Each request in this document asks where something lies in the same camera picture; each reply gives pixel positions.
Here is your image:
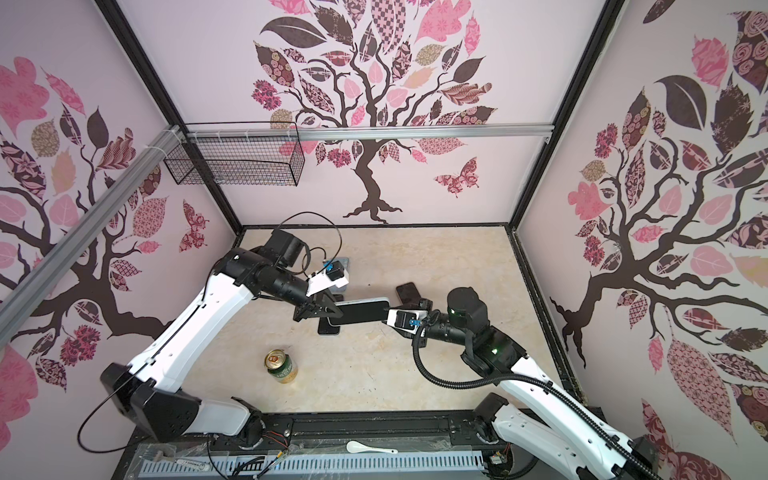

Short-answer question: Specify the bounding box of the light blue phone case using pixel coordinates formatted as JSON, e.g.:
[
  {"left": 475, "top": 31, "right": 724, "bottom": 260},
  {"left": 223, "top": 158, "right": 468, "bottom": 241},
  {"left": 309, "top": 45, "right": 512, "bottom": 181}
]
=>
[{"left": 326, "top": 257, "right": 350, "bottom": 294}]

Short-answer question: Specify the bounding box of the phone with pink case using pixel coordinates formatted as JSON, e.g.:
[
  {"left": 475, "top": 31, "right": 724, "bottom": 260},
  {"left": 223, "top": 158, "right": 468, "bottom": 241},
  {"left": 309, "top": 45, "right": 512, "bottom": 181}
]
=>
[{"left": 395, "top": 282, "right": 423, "bottom": 307}]

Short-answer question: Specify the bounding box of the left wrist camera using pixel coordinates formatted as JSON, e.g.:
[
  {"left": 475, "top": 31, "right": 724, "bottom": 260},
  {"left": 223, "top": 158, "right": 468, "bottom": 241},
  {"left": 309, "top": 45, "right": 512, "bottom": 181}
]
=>
[{"left": 306, "top": 260, "right": 349, "bottom": 297}]

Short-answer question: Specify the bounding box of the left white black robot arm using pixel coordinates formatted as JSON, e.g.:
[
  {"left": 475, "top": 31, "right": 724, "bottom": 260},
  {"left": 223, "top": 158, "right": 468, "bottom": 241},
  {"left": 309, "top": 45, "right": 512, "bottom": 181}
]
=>
[{"left": 100, "top": 230, "right": 349, "bottom": 449}]

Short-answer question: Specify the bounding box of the white plastic spoon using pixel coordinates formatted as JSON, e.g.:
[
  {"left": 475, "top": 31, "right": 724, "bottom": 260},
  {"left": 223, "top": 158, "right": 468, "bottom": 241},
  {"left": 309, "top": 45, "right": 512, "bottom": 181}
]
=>
[{"left": 346, "top": 441, "right": 399, "bottom": 455}]

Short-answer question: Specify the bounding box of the left aluminium wall rail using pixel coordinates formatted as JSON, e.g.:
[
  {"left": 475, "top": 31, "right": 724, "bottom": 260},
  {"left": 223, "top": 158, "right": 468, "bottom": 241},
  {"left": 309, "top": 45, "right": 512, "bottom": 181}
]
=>
[{"left": 1, "top": 125, "right": 183, "bottom": 345}]

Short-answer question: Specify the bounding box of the black smartphone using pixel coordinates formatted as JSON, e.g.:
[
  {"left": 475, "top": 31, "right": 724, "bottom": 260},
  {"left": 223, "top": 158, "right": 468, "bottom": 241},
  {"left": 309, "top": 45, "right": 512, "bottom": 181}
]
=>
[{"left": 317, "top": 318, "right": 341, "bottom": 336}]

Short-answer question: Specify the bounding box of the green gold drink can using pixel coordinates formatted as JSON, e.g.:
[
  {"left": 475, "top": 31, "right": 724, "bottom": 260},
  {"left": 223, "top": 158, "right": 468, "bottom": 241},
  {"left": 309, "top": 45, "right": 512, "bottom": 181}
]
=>
[{"left": 264, "top": 349, "right": 298, "bottom": 384}]

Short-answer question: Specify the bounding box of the phone with white case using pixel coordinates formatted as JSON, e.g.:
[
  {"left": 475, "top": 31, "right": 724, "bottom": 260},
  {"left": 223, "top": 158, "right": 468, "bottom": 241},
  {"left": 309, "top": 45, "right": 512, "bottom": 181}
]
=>
[{"left": 328, "top": 297, "right": 390, "bottom": 327}]

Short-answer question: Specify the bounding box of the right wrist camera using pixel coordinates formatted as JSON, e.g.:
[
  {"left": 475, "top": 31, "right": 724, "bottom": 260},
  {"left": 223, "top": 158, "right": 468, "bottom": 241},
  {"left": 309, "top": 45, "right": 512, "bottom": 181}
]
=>
[{"left": 386, "top": 309, "right": 427, "bottom": 333}]

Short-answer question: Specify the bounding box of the aluminium wall rail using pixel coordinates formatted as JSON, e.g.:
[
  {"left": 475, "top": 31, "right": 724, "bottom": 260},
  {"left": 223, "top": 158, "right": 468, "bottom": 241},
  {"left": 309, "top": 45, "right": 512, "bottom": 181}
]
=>
[
  {"left": 1, "top": 125, "right": 183, "bottom": 345},
  {"left": 186, "top": 123, "right": 554, "bottom": 142}
]

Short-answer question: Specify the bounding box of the white slotted cable duct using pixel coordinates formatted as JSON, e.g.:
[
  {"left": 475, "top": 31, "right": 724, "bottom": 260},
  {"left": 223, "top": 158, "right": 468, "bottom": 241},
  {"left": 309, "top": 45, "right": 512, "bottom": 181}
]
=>
[{"left": 129, "top": 451, "right": 485, "bottom": 479}]

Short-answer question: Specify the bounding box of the back aluminium wall rail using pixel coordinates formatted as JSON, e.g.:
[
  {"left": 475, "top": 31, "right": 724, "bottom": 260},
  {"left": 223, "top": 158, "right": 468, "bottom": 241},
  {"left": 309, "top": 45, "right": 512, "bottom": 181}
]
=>
[{"left": 186, "top": 123, "right": 554, "bottom": 142}]

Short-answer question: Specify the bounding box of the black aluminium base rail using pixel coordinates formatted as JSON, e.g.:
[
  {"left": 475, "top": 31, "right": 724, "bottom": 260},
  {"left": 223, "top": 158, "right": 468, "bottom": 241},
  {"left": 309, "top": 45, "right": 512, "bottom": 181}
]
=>
[{"left": 128, "top": 409, "right": 607, "bottom": 448}]

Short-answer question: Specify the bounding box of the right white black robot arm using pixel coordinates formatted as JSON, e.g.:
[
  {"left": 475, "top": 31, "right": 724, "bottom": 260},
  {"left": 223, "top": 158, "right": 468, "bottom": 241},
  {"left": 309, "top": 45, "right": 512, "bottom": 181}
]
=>
[{"left": 387, "top": 287, "right": 659, "bottom": 479}]

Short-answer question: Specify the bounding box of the black wire basket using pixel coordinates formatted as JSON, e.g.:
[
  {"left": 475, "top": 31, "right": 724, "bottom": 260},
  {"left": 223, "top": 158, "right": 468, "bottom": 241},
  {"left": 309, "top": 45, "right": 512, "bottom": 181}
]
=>
[{"left": 164, "top": 120, "right": 305, "bottom": 187}]

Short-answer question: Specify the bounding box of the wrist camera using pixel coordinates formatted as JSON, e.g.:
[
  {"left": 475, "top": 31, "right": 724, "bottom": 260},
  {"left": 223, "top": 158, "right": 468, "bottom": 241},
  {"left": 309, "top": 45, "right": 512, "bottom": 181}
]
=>
[
  {"left": 306, "top": 260, "right": 349, "bottom": 297},
  {"left": 386, "top": 309, "right": 427, "bottom": 333}
]

